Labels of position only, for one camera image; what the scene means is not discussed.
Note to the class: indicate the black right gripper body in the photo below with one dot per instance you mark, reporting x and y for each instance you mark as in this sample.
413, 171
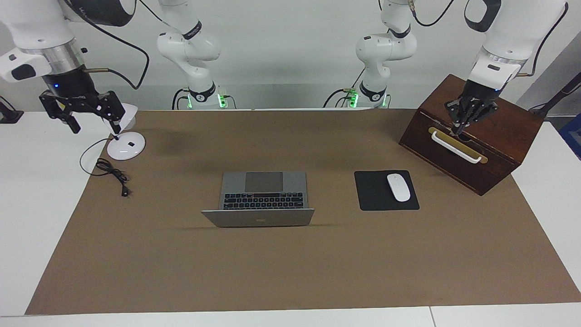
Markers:
70, 86

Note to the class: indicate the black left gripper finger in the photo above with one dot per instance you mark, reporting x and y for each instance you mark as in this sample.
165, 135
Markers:
456, 111
481, 111

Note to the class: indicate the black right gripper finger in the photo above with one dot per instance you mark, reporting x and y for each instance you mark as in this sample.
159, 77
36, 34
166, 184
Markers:
52, 104
113, 109

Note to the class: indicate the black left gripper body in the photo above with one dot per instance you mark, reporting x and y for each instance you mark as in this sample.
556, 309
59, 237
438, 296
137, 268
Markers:
480, 93

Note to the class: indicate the silver laptop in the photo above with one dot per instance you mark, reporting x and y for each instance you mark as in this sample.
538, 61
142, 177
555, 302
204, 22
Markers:
263, 181

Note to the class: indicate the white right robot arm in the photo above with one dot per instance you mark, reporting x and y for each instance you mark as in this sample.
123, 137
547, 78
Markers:
190, 45

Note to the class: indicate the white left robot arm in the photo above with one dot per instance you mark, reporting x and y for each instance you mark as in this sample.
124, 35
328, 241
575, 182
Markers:
386, 47

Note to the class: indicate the dark brown wooden box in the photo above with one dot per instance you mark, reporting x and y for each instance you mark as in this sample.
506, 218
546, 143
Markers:
499, 141

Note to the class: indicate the white desk lamp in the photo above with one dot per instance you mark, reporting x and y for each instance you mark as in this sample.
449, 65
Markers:
127, 147

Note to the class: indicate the black background clamp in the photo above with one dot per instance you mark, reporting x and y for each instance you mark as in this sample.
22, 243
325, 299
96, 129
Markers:
9, 114

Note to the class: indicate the black background stand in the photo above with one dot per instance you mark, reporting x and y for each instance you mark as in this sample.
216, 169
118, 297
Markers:
558, 95

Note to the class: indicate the blue background object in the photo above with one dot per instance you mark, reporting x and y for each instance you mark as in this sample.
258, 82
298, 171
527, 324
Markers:
573, 136

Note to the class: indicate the white computer mouse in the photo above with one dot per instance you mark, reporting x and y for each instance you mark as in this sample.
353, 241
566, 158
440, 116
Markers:
398, 187

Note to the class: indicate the green-lit connector block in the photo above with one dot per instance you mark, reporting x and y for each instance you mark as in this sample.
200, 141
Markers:
352, 97
222, 99

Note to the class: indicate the black mouse pad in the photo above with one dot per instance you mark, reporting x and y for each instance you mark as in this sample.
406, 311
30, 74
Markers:
372, 193

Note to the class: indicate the brown table mat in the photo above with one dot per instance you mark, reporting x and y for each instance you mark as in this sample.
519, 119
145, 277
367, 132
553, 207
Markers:
290, 263

